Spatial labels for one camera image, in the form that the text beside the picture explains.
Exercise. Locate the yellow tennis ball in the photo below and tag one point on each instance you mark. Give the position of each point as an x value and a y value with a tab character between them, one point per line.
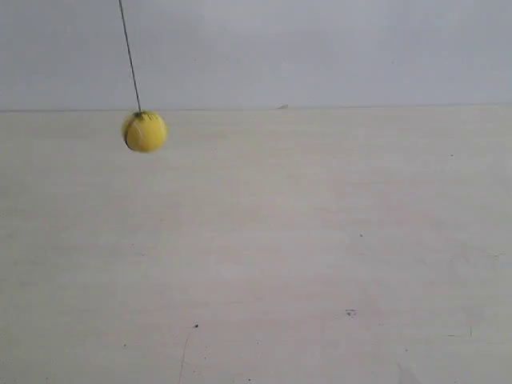
144	132

